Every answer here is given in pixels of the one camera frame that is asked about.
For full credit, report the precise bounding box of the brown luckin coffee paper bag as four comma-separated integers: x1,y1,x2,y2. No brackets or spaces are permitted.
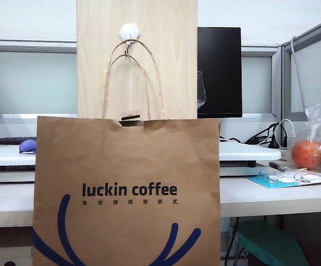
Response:
32,40,222,266

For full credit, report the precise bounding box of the blue hook packaging card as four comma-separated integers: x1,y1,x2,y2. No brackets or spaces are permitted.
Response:
246,168,321,190

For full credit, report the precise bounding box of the clear plastic bag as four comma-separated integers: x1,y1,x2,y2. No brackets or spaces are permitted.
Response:
287,74,321,175

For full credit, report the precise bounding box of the clear wine glass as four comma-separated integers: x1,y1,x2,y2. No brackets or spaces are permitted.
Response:
197,71,207,109

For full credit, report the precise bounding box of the light wooden board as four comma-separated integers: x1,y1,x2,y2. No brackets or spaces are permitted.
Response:
76,0,198,122

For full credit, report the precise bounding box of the black computer monitor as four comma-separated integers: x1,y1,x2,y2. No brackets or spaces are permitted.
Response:
196,27,243,119

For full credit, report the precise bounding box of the black pen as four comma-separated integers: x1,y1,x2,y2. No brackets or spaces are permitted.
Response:
268,161,286,171

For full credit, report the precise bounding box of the dark blue cloth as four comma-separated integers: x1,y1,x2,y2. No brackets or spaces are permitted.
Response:
18,139,38,154

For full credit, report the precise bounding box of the orange ball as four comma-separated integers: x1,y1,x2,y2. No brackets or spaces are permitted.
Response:
291,139,321,170

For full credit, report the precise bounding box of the green plastic stool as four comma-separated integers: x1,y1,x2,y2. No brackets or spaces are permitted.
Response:
228,220,311,266

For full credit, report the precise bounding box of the black keyboard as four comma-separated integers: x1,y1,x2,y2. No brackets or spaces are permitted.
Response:
0,136,38,146

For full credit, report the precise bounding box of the black power cable bundle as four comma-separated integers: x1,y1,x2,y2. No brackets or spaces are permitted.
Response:
244,121,288,149

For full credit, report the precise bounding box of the white adhesive wall hook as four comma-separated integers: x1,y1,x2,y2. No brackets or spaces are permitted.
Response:
119,23,141,57

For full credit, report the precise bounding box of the white short looped cable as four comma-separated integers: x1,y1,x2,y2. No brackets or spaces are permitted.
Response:
279,118,297,138

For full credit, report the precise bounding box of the black cable under table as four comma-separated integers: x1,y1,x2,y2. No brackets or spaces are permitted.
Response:
222,217,240,266

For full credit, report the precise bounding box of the grey office partition frame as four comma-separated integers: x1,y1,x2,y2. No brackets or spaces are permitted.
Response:
276,13,321,147

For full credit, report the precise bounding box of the white hanging cable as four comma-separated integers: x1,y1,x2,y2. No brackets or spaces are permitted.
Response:
290,35,309,117

